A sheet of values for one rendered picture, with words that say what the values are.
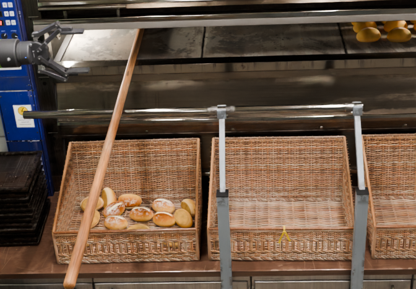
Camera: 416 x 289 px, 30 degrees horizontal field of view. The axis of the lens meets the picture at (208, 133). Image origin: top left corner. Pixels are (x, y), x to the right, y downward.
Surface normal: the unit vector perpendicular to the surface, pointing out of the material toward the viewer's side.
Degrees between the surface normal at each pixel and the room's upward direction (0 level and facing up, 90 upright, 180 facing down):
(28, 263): 0
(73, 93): 70
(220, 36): 0
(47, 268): 0
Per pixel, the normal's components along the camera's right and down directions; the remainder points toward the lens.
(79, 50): -0.05, -0.87
